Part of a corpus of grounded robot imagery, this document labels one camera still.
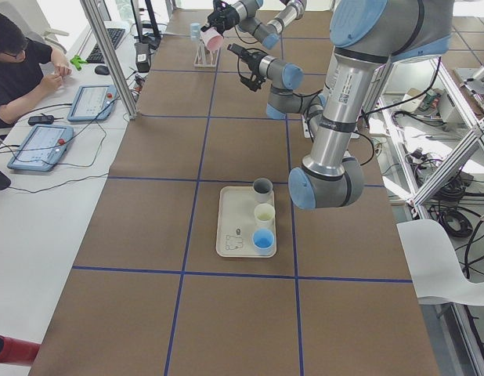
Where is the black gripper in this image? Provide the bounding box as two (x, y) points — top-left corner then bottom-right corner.
(200, 0), (239, 35)
(227, 43), (267, 92)

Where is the aluminium frame post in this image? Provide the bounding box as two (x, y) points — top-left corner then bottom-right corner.
(80, 0), (138, 120)

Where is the cream plastic tray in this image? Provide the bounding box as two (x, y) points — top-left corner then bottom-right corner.
(215, 186), (276, 258)

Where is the white wire cup rack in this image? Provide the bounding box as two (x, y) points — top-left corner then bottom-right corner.
(193, 39), (220, 68)

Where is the far blue teach pendant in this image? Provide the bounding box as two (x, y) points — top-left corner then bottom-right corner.
(67, 85), (117, 122)

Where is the blue teach pendant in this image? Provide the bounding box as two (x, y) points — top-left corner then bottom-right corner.
(67, 85), (117, 122)
(7, 125), (74, 172)

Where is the grey plastic cup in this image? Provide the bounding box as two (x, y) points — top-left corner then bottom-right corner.
(252, 177), (273, 204)

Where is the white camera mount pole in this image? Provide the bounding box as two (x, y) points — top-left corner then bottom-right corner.
(301, 115), (360, 140)

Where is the black box with label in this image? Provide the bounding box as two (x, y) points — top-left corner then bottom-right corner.
(134, 42), (151, 73)

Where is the black handheld remote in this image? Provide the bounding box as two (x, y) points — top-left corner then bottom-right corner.
(27, 115), (55, 126)

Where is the pale yellow plastic cup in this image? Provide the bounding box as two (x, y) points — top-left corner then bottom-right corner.
(254, 203), (276, 229)

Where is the black computer mouse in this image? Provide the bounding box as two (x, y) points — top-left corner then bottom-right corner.
(94, 65), (110, 75)

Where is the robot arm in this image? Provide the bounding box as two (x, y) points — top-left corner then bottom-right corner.
(228, 1), (453, 209)
(200, 0), (307, 52)

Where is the white chair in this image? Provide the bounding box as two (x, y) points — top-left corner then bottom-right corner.
(397, 219), (484, 306)

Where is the green plastic clamp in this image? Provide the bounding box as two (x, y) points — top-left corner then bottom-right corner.
(70, 55), (88, 71)

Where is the black keyboard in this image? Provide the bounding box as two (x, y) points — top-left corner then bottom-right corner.
(85, 27), (126, 64)

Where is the pink plastic cup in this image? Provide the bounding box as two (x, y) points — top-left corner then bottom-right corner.
(200, 27), (223, 52)

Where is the red cylinder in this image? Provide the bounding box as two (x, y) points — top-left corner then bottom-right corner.
(0, 335), (41, 367)

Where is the seated person in black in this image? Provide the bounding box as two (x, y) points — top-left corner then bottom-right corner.
(0, 13), (71, 128)

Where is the near blue teach pendant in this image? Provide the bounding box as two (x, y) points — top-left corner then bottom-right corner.
(7, 125), (74, 172)

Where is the light blue plastic cup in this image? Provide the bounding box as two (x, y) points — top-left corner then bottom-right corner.
(190, 22), (200, 41)

